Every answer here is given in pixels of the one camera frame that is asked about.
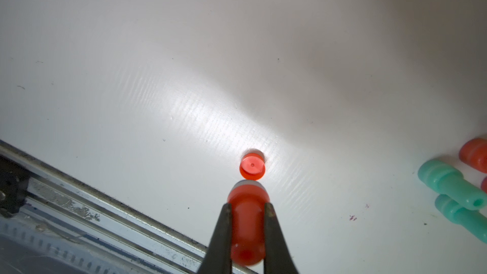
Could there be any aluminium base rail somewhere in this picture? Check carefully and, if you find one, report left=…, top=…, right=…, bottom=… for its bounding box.
left=0, top=138, right=259, bottom=274

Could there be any red stamp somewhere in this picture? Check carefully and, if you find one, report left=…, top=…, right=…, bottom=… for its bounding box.
left=459, top=138, right=486, bottom=174
left=480, top=178, right=487, bottom=193
left=227, top=180, right=270, bottom=266

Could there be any red stamp bottom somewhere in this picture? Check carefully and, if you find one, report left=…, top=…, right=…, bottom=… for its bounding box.
left=480, top=178, right=487, bottom=193

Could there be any red stamp top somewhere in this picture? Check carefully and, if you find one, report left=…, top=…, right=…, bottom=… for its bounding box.
left=227, top=180, right=270, bottom=266

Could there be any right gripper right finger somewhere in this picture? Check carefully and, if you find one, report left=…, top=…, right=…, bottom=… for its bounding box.
left=264, top=203, right=299, bottom=274

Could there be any green stamp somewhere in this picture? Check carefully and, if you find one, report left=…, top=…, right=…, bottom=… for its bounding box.
left=434, top=195, right=486, bottom=243
left=417, top=160, right=486, bottom=211

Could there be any red cap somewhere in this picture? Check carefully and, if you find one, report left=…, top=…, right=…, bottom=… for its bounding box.
left=239, top=153, right=266, bottom=181

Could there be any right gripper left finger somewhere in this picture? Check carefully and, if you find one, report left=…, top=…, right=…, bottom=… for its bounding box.
left=197, top=203, right=232, bottom=274

